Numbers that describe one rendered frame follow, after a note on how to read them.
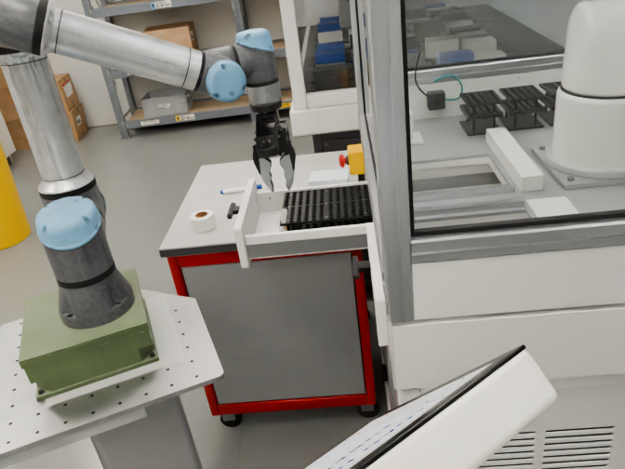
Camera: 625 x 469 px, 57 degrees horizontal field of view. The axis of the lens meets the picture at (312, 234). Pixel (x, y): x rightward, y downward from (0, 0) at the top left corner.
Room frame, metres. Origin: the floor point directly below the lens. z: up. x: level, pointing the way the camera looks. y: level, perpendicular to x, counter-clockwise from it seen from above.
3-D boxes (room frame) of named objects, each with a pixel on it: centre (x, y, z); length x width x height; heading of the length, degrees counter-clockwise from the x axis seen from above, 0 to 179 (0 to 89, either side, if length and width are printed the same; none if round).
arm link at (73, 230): (1.03, 0.47, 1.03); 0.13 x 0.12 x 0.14; 15
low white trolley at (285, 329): (1.71, 0.12, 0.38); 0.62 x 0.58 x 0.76; 175
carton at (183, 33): (5.22, 0.98, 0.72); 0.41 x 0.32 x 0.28; 88
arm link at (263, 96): (1.27, 0.07, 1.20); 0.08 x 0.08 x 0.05
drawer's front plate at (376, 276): (0.96, -0.11, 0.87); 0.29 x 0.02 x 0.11; 175
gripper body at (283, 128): (1.28, 0.06, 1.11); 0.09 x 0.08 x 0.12; 175
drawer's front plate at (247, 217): (1.30, 0.15, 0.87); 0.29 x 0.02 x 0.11; 175
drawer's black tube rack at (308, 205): (1.28, -0.04, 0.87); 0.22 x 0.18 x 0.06; 85
